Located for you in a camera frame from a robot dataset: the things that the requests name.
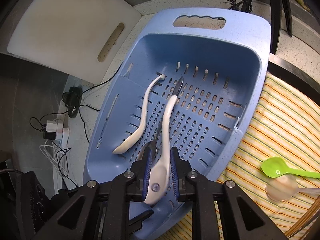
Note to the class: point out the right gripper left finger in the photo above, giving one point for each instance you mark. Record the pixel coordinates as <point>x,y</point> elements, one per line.
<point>101,211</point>

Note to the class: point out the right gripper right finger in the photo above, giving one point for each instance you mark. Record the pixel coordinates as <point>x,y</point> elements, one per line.
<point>220,210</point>

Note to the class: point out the clear plastic spoon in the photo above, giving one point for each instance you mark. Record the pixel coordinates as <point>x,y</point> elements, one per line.
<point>286,186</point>

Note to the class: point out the green plastic spoon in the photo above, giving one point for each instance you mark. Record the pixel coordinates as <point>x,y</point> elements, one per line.
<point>276,166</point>

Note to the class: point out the red-tipped wooden chopstick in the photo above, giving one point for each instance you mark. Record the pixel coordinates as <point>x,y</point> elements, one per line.
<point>311,214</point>

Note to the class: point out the white ceramic logo spoon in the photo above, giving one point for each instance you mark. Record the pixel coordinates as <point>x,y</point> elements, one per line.
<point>160,172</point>

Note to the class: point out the white ceramic soup spoon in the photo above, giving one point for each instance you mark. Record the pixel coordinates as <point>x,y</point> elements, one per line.
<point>135,136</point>

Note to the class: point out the white power strip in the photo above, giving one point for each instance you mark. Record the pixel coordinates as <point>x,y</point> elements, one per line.
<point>55,130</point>

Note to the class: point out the striped yellow cloth mat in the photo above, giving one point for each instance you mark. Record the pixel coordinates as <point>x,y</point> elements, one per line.
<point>285,124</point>

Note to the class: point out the blue plastic drain basket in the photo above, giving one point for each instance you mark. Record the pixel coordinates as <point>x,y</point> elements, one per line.
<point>222,56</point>

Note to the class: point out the white cutting board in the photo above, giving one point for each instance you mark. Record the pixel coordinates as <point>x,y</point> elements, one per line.
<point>77,37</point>

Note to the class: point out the black cable clamp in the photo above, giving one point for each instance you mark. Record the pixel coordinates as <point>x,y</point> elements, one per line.
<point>72,100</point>

